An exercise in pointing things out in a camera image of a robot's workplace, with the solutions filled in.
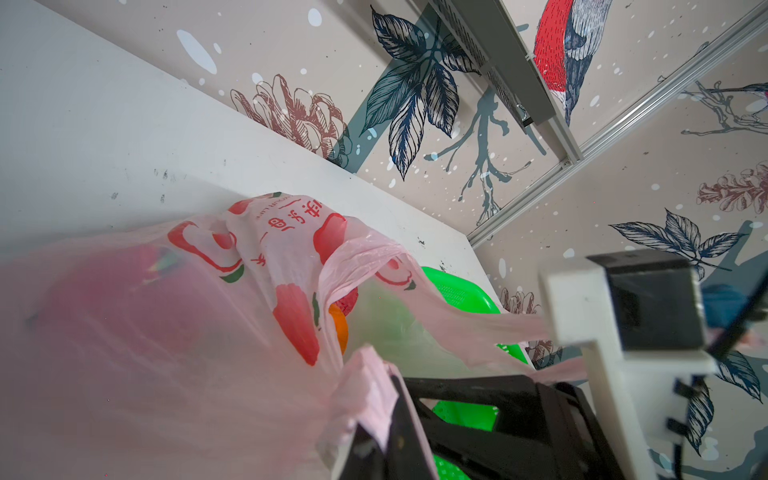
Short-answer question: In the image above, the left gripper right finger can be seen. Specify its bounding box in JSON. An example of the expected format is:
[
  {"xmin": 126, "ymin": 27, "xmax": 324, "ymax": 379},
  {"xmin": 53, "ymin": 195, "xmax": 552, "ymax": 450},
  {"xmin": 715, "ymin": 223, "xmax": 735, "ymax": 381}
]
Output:
[{"xmin": 385, "ymin": 374, "xmax": 438, "ymax": 479}]

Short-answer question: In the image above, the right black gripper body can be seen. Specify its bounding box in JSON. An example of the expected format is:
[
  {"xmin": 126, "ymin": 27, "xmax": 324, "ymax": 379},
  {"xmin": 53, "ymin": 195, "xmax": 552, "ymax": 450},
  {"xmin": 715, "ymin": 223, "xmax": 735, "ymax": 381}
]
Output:
[{"xmin": 536, "ymin": 382, "xmax": 625, "ymax": 479}]

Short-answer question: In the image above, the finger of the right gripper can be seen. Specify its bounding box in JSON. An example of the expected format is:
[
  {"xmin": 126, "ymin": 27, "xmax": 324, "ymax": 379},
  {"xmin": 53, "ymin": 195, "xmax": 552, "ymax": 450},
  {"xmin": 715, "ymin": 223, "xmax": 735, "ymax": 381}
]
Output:
[{"xmin": 405, "ymin": 375, "xmax": 558, "ymax": 479}]

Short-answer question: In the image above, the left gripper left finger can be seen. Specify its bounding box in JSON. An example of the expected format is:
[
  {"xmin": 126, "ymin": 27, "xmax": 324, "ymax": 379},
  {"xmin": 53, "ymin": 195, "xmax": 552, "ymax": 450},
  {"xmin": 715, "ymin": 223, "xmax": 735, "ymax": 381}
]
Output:
[{"xmin": 331, "ymin": 425, "xmax": 387, "ymax": 480}]

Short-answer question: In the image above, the green plastic basket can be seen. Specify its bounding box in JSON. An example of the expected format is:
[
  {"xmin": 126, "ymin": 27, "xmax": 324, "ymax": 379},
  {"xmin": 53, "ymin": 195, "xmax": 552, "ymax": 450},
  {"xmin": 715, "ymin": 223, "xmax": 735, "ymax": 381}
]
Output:
[{"xmin": 422, "ymin": 267, "xmax": 532, "ymax": 479}]

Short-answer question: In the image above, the pink plastic bag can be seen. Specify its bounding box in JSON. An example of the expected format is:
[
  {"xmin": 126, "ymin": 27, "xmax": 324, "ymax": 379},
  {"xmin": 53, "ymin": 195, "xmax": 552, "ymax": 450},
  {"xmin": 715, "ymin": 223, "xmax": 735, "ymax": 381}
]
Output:
[{"xmin": 1, "ymin": 192, "xmax": 586, "ymax": 479}]

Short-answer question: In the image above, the orange fruit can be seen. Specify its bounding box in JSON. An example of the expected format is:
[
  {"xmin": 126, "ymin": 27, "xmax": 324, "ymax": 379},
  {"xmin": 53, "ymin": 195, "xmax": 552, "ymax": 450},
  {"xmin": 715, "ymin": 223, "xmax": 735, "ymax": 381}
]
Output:
[{"xmin": 329, "ymin": 303, "xmax": 349, "ymax": 355}]

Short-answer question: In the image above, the red dragon fruit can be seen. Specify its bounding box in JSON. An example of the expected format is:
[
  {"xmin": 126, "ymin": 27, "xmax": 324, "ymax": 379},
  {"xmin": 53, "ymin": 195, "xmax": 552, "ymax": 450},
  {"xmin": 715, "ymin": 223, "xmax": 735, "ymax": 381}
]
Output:
[{"xmin": 32, "ymin": 245, "xmax": 213, "ymax": 361}]

